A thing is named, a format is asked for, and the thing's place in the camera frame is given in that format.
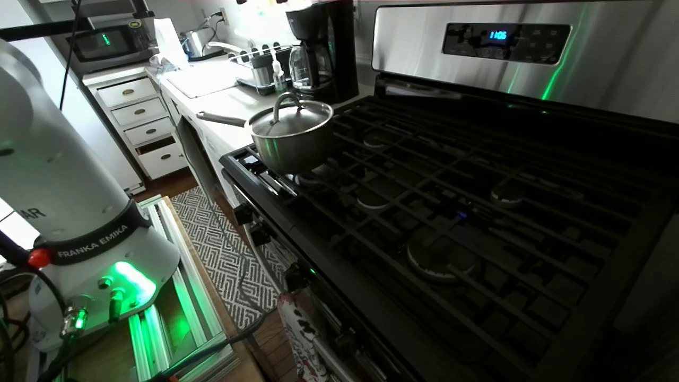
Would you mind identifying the black floor cable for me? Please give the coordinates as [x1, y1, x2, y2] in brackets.
[159, 311, 280, 382]

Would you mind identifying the black cable with red connector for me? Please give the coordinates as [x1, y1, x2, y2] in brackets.
[0, 230, 71, 382]

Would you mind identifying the white drawer cabinet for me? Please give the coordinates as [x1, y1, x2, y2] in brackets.
[84, 66, 192, 182]

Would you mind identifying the black stand bar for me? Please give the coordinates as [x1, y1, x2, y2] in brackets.
[0, 18, 96, 42]

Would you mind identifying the grey patterned floor rug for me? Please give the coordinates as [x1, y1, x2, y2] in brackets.
[169, 187, 282, 333]

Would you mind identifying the steel pot lid with handle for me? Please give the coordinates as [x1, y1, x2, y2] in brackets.
[247, 89, 335, 139]

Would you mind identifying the silver kettle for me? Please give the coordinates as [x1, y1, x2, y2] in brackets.
[180, 26, 223, 61]

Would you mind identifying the clear soap bottle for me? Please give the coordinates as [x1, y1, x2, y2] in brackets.
[269, 41, 293, 98]

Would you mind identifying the patterned dish towel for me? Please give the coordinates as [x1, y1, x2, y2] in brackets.
[273, 294, 356, 382]

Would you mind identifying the black stove knob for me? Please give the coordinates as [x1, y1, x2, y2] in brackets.
[233, 203, 258, 228]
[247, 221, 277, 249]
[285, 262, 313, 294]

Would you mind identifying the black coffee maker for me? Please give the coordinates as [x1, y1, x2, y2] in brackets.
[285, 0, 361, 108]

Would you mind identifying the stainless steel pot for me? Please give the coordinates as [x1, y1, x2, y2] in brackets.
[197, 98, 337, 177]

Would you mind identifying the white cutting board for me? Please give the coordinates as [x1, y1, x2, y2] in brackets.
[165, 61, 241, 100]

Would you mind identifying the grey utensil holder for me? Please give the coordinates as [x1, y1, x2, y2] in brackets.
[247, 42, 278, 92]

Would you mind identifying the black gas stove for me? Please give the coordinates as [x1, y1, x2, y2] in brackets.
[219, 0, 679, 382]

